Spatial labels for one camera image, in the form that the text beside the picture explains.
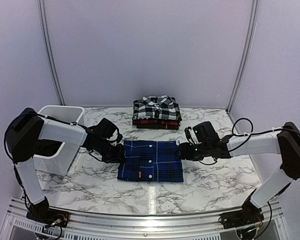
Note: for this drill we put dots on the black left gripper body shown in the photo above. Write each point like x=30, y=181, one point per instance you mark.
x=109, y=154

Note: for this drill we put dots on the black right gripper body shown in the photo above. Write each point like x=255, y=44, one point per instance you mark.
x=202, y=152

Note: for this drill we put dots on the blue plaid long sleeve shirt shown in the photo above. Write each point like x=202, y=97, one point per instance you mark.
x=151, y=161

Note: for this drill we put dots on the red black shirt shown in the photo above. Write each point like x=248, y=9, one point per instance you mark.
x=157, y=124

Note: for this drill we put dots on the black white checked shirt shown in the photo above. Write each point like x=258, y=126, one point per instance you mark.
x=162, y=107

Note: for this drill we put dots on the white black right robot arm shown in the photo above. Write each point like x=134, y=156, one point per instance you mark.
x=277, y=148

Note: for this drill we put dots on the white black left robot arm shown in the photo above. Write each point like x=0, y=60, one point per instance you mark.
x=20, y=143

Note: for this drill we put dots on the white plastic bin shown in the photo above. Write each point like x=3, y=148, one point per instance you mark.
x=60, y=162

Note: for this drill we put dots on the black garment in bin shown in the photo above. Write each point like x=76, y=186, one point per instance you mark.
x=47, y=148

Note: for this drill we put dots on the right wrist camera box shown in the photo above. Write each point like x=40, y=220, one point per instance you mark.
x=204, y=132

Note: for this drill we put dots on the aluminium front rail frame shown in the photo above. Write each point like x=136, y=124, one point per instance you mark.
x=98, y=226

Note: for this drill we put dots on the right aluminium wall post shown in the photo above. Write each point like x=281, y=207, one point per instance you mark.
x=245, y=54

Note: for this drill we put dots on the aluminium wall post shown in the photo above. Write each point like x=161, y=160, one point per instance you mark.
x=49, y=51
x=245, y=54

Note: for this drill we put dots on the left aluminium wall post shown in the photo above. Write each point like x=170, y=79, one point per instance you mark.
x=49, y=51

